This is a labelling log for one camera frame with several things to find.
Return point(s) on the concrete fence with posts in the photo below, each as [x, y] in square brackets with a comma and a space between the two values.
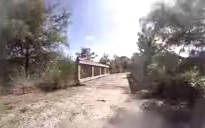
[90, 71]

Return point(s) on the distant row of trees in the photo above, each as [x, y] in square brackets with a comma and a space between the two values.
[117, 63]

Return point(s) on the pale dirt path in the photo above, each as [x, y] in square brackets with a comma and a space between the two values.
[90, 104]

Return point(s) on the dry low bushes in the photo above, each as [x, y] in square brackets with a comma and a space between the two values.
[56, 79]

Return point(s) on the dark low bushes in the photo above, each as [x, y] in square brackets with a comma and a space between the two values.
[166, 85]

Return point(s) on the group of sparse trees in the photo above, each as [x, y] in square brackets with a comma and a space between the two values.
[26, 36]

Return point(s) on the group of dark trees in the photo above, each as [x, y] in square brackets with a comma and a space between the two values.
[178, 30]

